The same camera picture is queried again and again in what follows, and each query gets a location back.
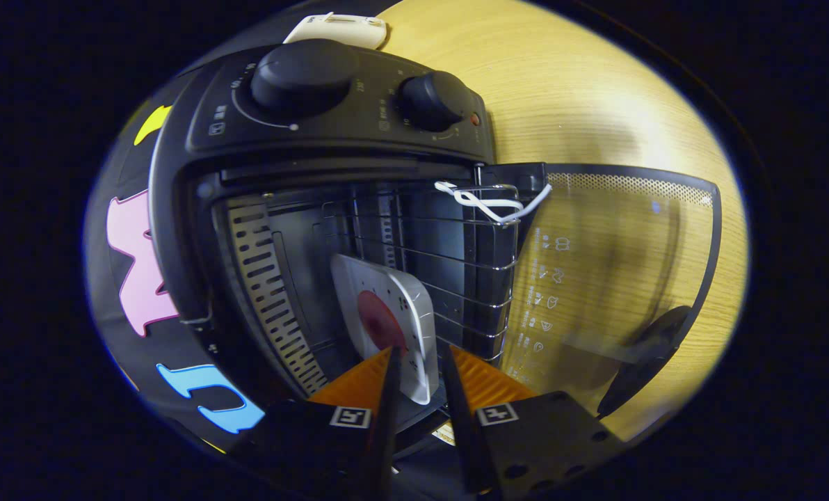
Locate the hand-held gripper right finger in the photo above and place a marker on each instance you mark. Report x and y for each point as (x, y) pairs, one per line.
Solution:
(463, 431)

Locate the white bread toaster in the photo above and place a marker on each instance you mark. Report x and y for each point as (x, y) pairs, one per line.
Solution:
(338, 31)

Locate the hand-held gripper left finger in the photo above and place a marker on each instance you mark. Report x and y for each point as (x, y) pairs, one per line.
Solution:
(387, 431)

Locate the white square plate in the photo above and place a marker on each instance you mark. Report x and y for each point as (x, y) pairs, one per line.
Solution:
(404, 299)

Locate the black toaster oven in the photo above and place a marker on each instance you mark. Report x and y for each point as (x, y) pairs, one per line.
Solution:
(317, 146)

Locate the red meat slice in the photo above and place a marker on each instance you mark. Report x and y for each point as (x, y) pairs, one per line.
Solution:
(380, 323)

